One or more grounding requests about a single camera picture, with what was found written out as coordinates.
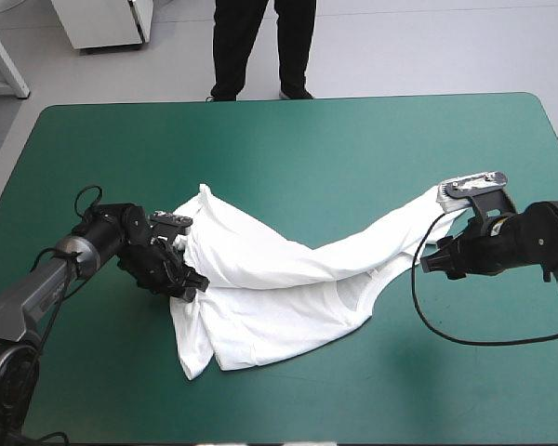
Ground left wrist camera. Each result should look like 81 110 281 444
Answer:
147 209 194 243

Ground person's legs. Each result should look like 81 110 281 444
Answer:
206 0 318 103

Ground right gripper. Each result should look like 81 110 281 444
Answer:
419 214 525 281

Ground white cabinet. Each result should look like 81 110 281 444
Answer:
50 0 155 56

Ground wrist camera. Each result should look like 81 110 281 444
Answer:
147 209 194 243
436 170 509 213

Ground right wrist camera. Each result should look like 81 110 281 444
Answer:
436 170 509 213

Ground white table frame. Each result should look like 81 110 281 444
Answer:
0 11 32 99

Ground white T-shirt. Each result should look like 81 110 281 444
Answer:
168 182 472 383

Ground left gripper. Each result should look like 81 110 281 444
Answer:
117 231 211 304

